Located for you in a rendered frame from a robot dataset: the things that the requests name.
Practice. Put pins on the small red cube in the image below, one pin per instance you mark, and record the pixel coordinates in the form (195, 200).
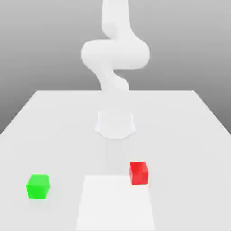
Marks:
(138, 173)

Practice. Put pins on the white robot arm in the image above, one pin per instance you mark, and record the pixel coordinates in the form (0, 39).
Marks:
(115, 54)

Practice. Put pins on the small green cube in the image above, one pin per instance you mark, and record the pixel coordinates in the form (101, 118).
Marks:
(37, 186)

